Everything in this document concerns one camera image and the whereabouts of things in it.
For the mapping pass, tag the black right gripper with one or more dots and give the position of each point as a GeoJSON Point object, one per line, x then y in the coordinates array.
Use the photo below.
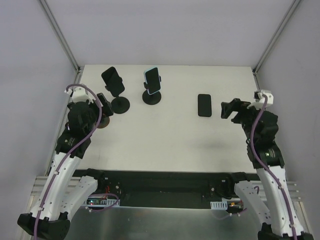
{"type": "Point", "coordinates": [240, 113]}

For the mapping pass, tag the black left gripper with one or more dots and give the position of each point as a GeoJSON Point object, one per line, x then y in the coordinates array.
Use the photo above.
{"type": "Point", "coordinates": [99, 106]}

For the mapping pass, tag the black round-base phone stand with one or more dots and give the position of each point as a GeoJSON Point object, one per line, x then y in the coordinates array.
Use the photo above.
{"type": "Point", "coordinates": [120, 104]}
{"type": "Point", "coordinates": [151, 99]}

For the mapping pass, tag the black phone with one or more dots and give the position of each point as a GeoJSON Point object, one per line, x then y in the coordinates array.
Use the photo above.
{"type": "Point", "coordinates": [204, 105]}
{"type": "Point", "coordinates": [113, 82]}

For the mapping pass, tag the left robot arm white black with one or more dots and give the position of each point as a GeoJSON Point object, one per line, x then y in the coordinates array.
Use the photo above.
{"type": "Point", "coordinates": [50, 218]}

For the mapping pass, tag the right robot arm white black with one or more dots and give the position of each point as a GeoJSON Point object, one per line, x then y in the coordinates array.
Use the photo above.
{"type": "Point", "coordinates": [276, 217]}

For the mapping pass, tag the small metal folding phone stand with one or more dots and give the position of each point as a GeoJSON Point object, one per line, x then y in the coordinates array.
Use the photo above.
{"type": "Point", "coordinates": [104, 123]}

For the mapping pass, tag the phone in light blue case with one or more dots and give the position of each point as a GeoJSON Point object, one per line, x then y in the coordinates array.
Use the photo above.
{"type": "Point", "coordinates": [152, 80]}

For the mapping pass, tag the aluminium profile beam right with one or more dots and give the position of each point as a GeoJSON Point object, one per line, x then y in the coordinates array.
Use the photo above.
{"type": "Point", "coordinates": [293, 190]}

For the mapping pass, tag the aluminium profile beam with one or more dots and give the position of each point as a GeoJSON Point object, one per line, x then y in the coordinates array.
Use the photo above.
{"type": "Point", "coordinates": [40, 183]}
{"type": "Point", "coordinates": [293, 190]}

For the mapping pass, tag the aluminium profile beam left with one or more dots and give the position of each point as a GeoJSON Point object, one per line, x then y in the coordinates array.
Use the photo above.
{"type": "Point", "coordinates": [40, 183]}

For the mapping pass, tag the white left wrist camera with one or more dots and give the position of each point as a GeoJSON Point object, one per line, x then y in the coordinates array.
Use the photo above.
{"type": "Point", "coordinates": [80, 93]}

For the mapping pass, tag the aluminium frame rail left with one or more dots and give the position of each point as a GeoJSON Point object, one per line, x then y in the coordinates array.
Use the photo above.
{"type": "Point", "coordinates": [59, 34]}

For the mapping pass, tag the aluminium frame rail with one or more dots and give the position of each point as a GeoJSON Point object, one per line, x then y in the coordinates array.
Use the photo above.
{"type": "Point", "coordinates": [59, 34]}
{"type": "Point", "coordinates": [295, 4]}

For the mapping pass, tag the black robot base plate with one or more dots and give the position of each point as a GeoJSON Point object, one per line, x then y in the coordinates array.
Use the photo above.
{"type": "Point", "coordinates": [175, 190]}

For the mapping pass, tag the white slotted cable duct right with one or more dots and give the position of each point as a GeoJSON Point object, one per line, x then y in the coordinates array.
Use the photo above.
{"type": "Point", "coordinates": [226, 204]}

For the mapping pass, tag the white slotted cable duct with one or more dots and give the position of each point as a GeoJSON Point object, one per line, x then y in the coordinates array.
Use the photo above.
{"type": "Point", "coordinates": [226, 204]}
{"type": "Point", "coordinates": [101, 202]}

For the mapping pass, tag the white slotted cable duct left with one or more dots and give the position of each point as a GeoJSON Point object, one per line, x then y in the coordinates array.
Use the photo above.
{"type": "Point", "coordinates": [101, 202]}

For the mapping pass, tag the aluminium frame rail right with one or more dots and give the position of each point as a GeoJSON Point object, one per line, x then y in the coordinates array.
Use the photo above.
{"type": "Point", "coordinates": [295, 4]}

